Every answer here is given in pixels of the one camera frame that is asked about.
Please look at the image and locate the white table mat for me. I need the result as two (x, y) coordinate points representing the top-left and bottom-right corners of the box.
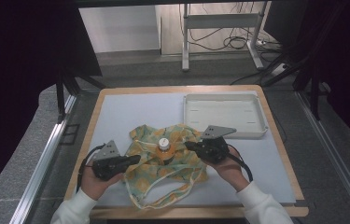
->
(96, 91), (297, 206)

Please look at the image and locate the white plastic tray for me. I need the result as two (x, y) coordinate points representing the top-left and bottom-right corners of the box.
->
(183, 92), (269, 140)

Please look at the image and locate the white power strip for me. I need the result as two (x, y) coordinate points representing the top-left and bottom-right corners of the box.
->
(270, 63), (288, 77)

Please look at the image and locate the black metal stand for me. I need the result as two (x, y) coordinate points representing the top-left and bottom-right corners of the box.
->
(262, 46), (323, 120)

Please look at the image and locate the left hand-held gripper black cable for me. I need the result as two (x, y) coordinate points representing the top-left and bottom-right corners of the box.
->
(76, 143), (106, 192)

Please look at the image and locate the person's left hand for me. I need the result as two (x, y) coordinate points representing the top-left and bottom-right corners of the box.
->
(80, 167), (124, 201)

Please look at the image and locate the aluminium rail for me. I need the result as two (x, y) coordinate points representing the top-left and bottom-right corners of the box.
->
(8, 94), (77, 224)
(297, 91), (350, 223)

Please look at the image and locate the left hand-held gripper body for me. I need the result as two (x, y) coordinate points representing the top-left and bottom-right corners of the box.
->
(91, 140), (127, 182)

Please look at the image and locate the person's right hand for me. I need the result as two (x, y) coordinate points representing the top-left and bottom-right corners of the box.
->
(206, 146), (251, 192)

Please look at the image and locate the hand-held gripper black cable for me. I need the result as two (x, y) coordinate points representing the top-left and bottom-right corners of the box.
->
(225, 144), (254, 183)
(76, 143), (106, 192)

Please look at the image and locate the black floor cable bundle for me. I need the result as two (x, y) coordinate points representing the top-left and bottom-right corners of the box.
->
(188, 1), (283, 52)

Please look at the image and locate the lemon print cloth bag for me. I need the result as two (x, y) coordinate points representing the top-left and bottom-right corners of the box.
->
(122, 124), (209, 210)

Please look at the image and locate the orange juice bottle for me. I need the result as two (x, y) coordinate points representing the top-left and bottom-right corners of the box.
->
(155, 137), (176, 162)

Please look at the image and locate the dark curtain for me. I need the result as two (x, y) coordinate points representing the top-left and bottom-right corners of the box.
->
(287, 0), (350, 153)
(0, 0), (102, 203)

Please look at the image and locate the black tripod stand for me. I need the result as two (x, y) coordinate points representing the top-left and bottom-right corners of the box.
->
(55, 69), (106, 122)

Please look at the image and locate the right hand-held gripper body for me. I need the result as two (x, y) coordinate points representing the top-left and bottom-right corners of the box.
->
(198, 125), (237, 165)

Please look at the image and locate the right hand-held gripper black cable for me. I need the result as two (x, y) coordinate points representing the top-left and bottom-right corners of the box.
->
(225, 144), (254, 183)

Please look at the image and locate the white metal desk frame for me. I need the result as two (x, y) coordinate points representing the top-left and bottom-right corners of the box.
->
(181, 1), (270, 72)

